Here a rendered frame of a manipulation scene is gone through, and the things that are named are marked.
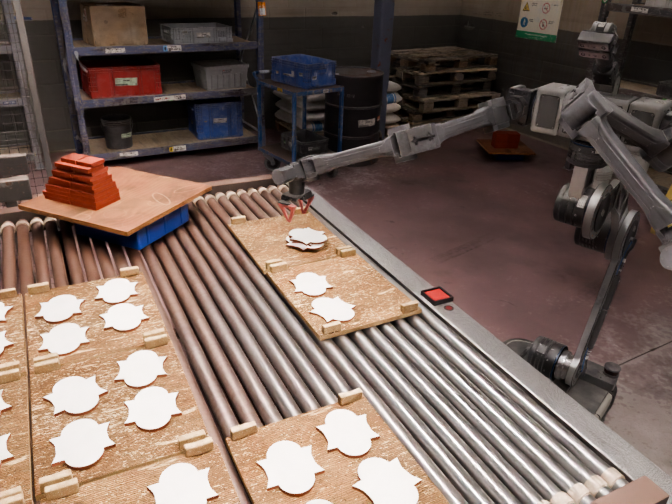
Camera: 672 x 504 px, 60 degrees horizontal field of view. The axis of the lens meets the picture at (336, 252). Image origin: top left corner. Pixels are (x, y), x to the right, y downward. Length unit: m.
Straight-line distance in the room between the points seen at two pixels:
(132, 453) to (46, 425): 0.23
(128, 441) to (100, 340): 0.41
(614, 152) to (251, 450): 1.10
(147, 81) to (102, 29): 0.57
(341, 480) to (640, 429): 2.07
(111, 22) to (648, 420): 5.09
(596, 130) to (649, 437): 1.84
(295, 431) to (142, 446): 0.33
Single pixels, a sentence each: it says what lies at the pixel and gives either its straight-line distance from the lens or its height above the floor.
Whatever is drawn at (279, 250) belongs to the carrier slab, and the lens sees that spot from 2.11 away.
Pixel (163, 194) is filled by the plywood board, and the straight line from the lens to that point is 2.37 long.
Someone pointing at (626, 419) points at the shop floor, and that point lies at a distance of 3.16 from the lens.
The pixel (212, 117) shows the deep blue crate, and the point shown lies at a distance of 6.24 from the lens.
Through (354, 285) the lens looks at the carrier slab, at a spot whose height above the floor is 0.94.
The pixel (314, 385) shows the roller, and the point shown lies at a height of 0.91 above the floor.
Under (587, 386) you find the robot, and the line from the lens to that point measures 2.86.
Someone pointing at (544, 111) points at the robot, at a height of 1.45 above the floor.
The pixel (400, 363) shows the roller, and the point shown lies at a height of 0.91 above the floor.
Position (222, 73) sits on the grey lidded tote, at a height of 0.80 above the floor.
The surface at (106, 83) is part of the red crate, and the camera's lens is 5.88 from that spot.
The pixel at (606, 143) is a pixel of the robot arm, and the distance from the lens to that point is 1.58.
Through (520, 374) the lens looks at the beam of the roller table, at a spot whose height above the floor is 0.91.
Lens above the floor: 1.89
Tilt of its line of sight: 27 degrees down
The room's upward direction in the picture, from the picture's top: 2 degrees clockwise
